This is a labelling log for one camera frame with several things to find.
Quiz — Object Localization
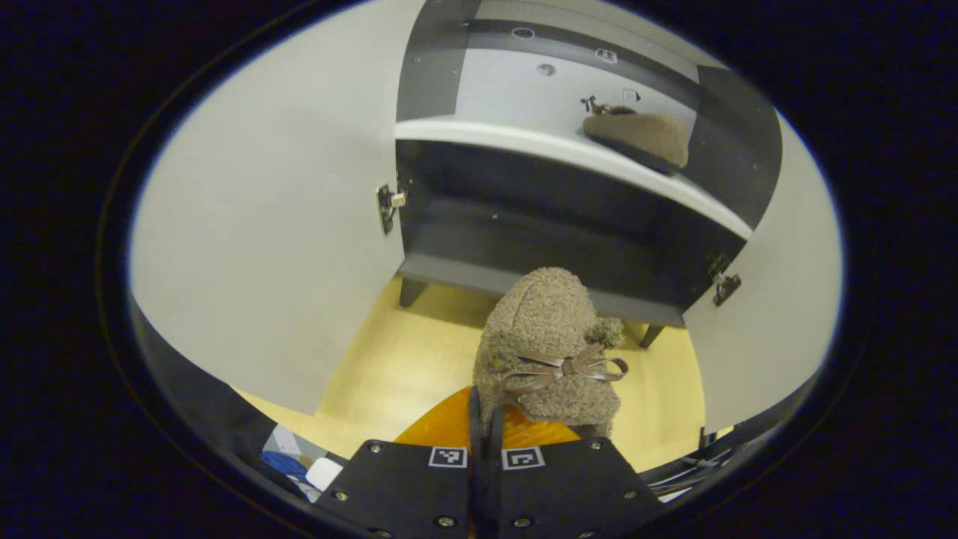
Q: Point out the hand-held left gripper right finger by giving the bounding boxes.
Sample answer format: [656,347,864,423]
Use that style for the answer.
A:
[485,404,665,539]

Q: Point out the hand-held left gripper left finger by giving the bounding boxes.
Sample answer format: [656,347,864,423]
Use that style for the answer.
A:
[313,386,483,539]

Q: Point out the brown fuzzy shoe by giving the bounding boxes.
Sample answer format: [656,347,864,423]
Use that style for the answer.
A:
[582,105,689,175]
[473,267,629,439]

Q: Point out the grey shoe cabinet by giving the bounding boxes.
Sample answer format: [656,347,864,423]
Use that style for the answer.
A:
[395,0,783,349]

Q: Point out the grey shoe cabinet door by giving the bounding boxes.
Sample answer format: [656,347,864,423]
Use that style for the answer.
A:
[683,112,844,435]
[129,0,427,416]

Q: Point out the metal door hinge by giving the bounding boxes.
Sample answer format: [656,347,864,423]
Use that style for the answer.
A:
[376,179,412,236]
[707,254,744,307]

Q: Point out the grey cabinet shelf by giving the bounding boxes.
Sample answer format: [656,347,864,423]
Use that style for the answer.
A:
[395,116,753,240]

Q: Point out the white rounded object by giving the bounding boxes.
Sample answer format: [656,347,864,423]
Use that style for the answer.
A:
[305,458,344,493]

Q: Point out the blue and white papers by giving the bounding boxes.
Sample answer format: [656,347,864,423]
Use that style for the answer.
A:
[262,424,315,487]

